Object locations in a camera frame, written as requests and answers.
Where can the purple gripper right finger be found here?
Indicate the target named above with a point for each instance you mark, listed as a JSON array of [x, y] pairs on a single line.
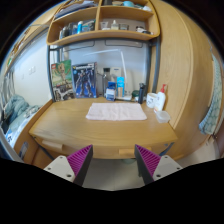
[[153, 167]]

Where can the white desk lamp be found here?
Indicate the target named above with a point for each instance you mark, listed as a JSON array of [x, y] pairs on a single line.
[[116, 71]]

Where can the white mug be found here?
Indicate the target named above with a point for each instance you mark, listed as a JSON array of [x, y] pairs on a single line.
[[150, 100]]

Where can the wooden wardrobe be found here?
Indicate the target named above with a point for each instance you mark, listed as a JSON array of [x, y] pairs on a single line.
[[187, 60]]

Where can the wooden wall shelf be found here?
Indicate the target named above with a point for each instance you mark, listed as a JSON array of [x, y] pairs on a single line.
[[110, 22]]

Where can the bed with green bedding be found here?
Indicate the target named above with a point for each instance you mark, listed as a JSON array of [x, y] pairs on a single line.
[[15, 115]]

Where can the pale pink towel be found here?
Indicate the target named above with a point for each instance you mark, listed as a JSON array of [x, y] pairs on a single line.
[[116, 112]]

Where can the clear water bottle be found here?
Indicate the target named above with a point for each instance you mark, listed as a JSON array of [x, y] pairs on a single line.
[[106, 79]]

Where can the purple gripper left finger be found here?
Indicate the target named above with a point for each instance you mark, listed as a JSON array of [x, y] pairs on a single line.
[[73, 167]]

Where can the blue robot model box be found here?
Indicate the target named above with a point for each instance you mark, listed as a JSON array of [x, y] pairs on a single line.
[[84, 80]]

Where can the white lotion pump bottle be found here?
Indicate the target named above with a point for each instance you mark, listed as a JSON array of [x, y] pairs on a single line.
[[160, 100]]

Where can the black bottle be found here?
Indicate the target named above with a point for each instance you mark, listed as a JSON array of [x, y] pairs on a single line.
[[142, 87]]

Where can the wooden desk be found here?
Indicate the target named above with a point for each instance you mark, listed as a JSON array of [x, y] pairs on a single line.
[[62, 128]]

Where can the clear plastic container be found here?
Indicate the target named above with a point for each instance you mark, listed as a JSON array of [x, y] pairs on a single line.
[[162, 117]]

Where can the green toy set box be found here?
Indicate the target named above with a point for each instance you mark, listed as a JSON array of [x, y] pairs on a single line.
[[62, 80]]

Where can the light blue tall box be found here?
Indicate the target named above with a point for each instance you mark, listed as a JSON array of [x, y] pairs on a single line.
[[120, 86]]

